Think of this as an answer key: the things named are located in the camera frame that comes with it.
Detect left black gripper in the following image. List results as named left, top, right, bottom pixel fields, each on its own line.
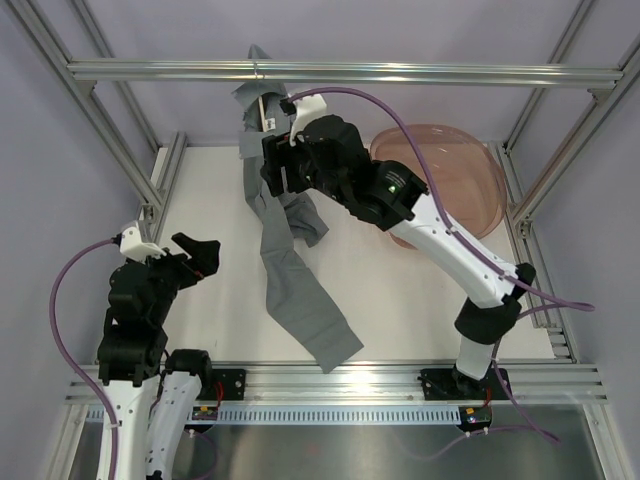
left=130, top=232, right=220, bottom=324

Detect cream plastic hanger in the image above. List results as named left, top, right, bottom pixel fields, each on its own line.
left=253, top=61, right=267, bottom=133

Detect grey button shirt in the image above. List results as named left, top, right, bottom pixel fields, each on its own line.
left=230, top=44, right=365, bottom=375

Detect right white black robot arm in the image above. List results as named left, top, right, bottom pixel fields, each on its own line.
left=260, top=115, right=536, bottom=400

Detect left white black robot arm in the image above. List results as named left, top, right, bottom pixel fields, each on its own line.
left=98, top=224, right=221, bottom=479

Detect pink translucent plastic basin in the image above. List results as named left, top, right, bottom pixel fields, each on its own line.
left=369, top=122, right=508, bottom=250

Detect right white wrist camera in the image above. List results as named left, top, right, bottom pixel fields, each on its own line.
left=280, top=94, right=327, bottom=147

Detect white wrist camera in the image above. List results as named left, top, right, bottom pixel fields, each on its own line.
left=114, top=222, right=167, bottom=263
left=280, top=94, right=327, bottom=147

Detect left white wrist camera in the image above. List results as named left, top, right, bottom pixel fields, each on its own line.
left=114, top=222, right=167, bottom=263

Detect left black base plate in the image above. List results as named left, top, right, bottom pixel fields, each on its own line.
left=197, top=368, right=247, bottom=401

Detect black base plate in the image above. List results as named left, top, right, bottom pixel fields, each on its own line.
left=197, top=368, right=247, bottom=401
left=417, top=367, right=511, bottom=401

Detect aluminium hanging rail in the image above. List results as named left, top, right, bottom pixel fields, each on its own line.
left=67, top=58, right=624, bottom=90

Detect aluminium frame structure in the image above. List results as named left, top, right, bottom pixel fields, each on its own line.
left=0, top=0, right=640, bottom=480

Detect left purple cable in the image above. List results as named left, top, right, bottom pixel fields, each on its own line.
left=52, top=237, right=217, bottom=480

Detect purple cable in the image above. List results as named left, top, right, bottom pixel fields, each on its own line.
left=288, top=87, right=596, bottom=460
left=52, top=237, right=217, bottom=480

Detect white slotted cable duct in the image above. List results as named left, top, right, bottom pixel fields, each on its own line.
left=184, top=405, right=462, bottom=426

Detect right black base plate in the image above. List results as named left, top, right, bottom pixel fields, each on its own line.
left=417, top=367, right=511, bottom=401

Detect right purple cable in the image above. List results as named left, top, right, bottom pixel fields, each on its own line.
left=288, top=87, right=596, bottom=460

